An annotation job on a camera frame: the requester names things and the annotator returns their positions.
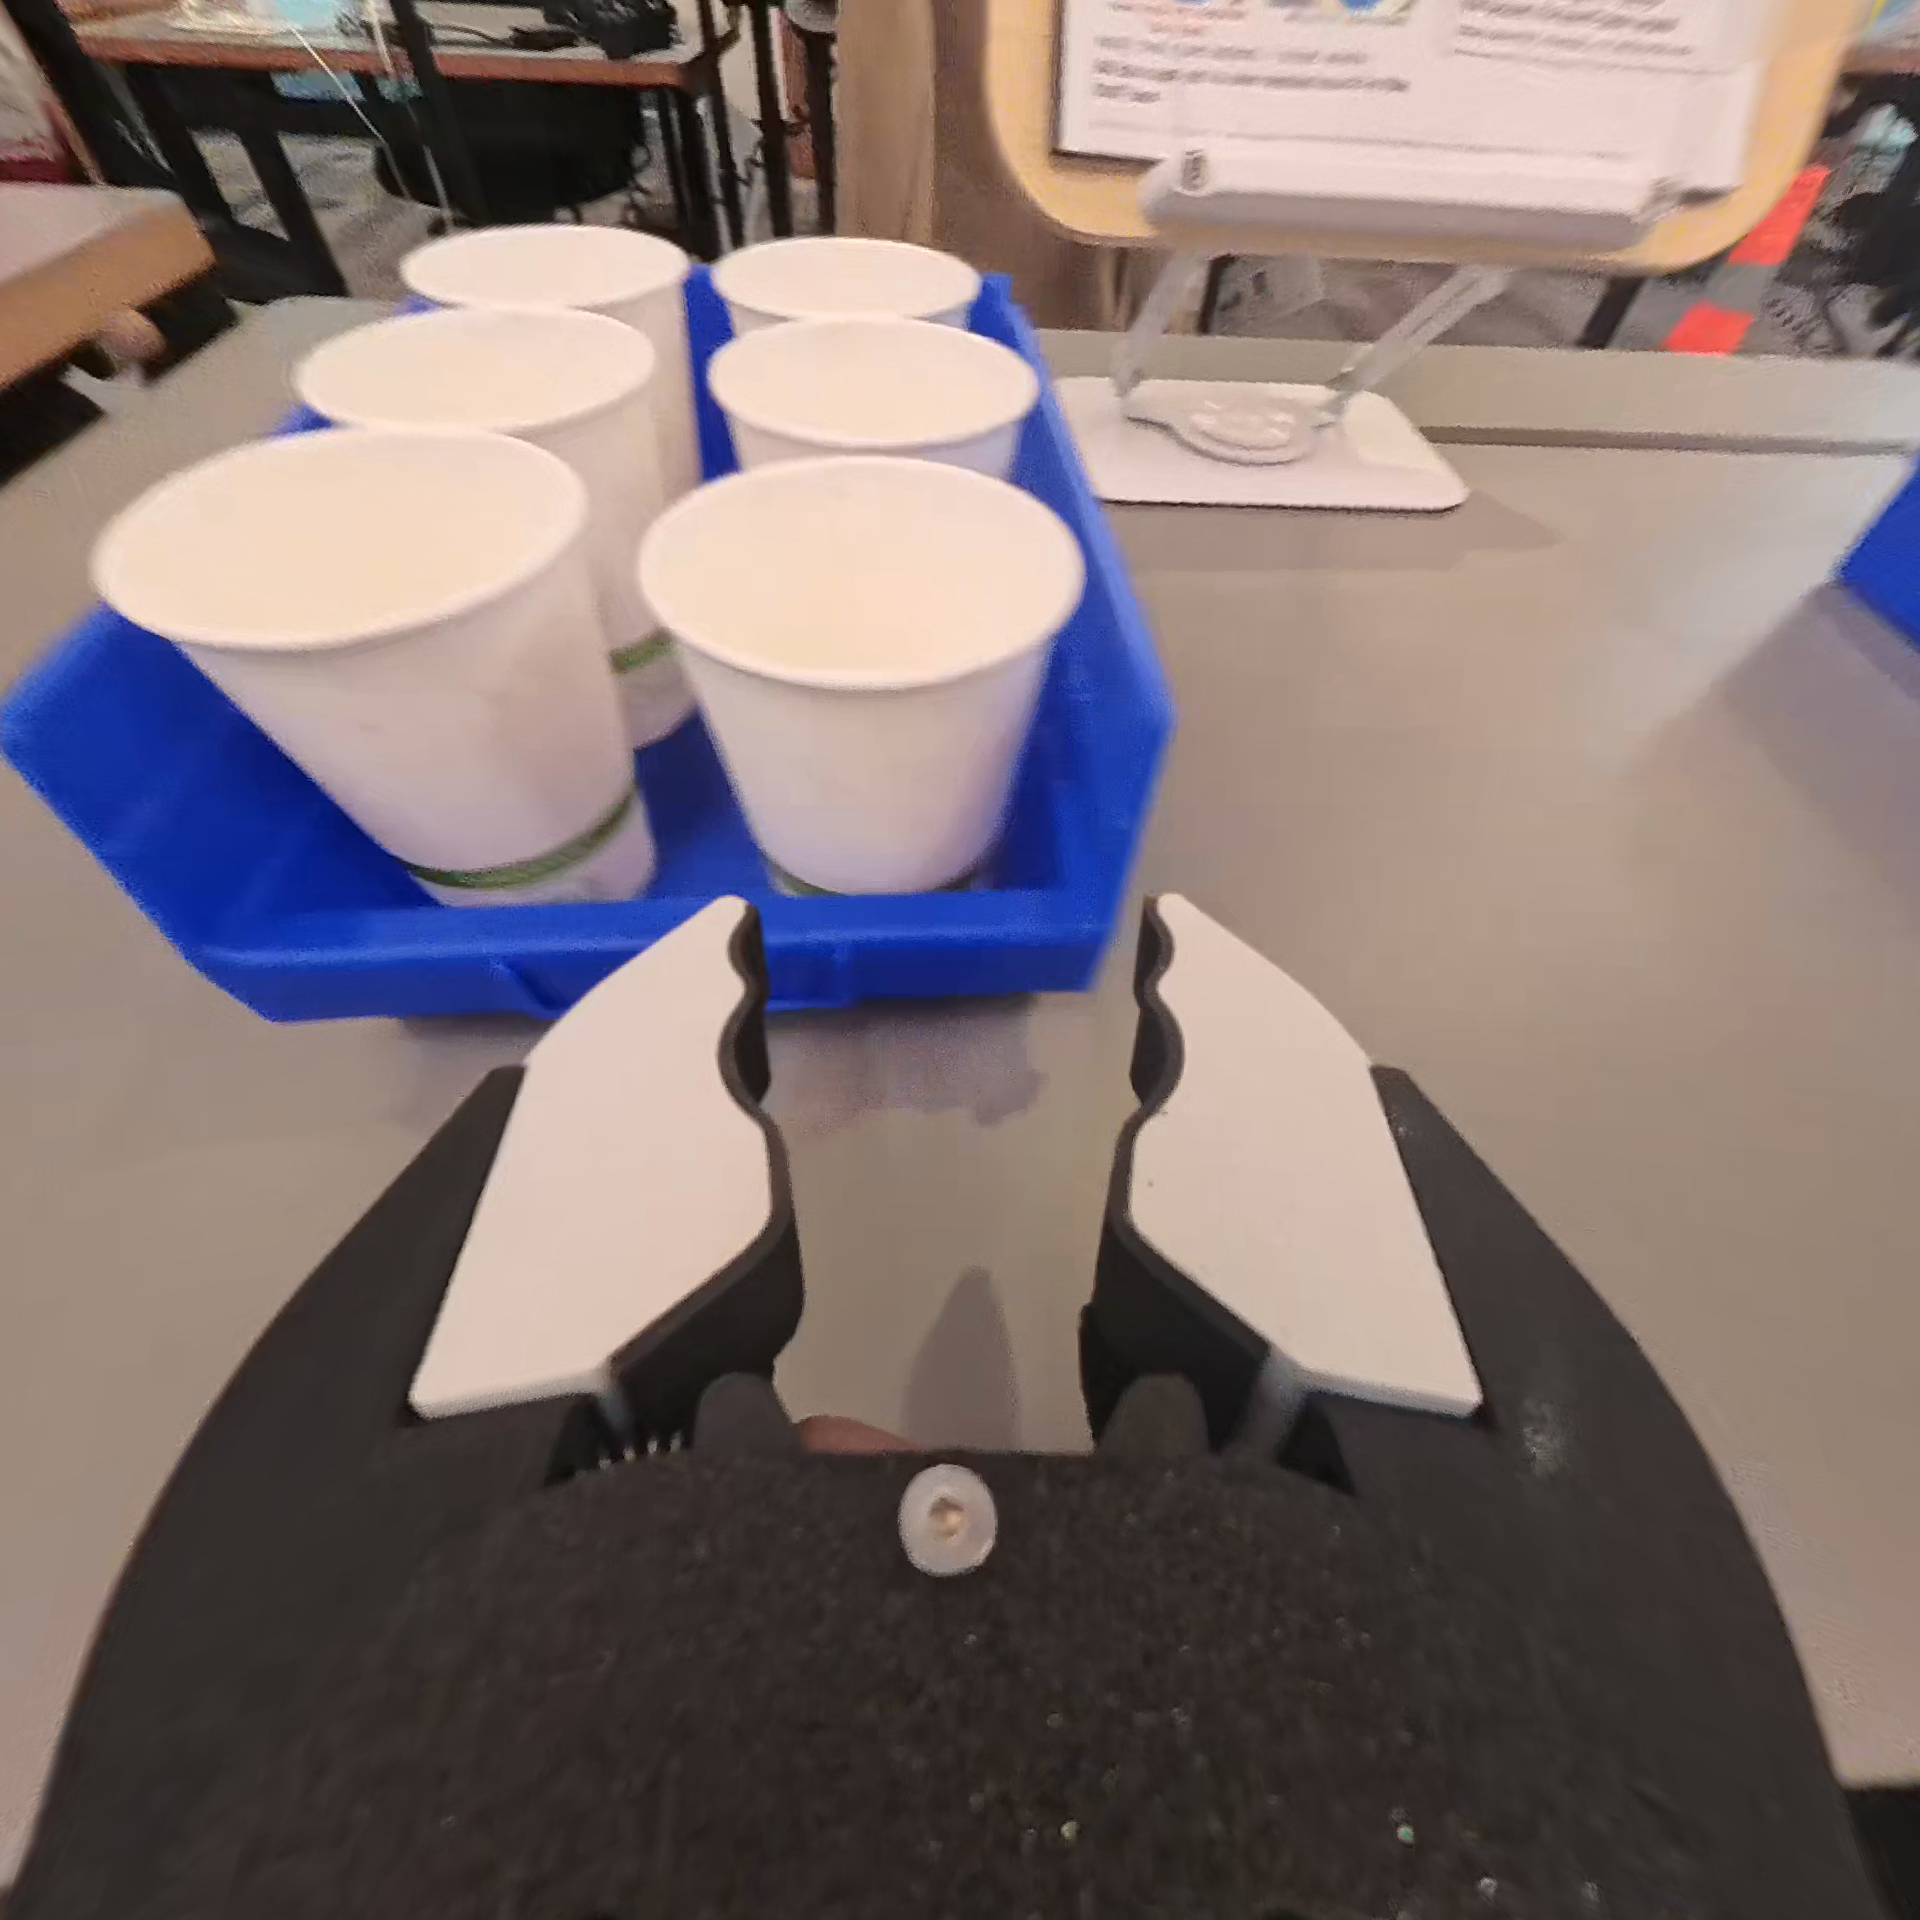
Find blue plastic bin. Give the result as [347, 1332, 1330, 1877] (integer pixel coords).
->
[0, 268, 1176, 1026]
[1838, 463, 1920, 649]

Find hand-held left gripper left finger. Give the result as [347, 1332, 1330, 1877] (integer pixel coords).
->
[407, 899, 805, 1464]

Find printed instruction sheet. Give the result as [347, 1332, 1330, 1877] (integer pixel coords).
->
[1056, 0, 1772, 196]

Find orange traffic cone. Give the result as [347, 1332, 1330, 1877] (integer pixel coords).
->
[1665, 162, 1834, 356]

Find wooden display board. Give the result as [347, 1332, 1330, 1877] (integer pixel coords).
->
[983, 0, 1862, 277]

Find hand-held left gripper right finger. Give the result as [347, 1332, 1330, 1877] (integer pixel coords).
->
[1081, 895, 1487, 1464]

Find white document stand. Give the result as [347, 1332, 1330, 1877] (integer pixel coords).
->
[1051, 142, 1687, 516]

